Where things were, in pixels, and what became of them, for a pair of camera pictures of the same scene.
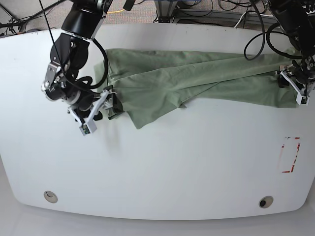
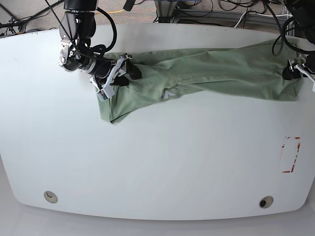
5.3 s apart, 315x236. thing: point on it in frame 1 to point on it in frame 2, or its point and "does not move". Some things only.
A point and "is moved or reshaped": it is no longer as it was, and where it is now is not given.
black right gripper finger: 117,108 to 134,73
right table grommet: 266,201 does not move
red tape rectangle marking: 288,171 does not move
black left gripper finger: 282,82 to 288,74
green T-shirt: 147,83 is moved or reshaped
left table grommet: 50,196 does not move
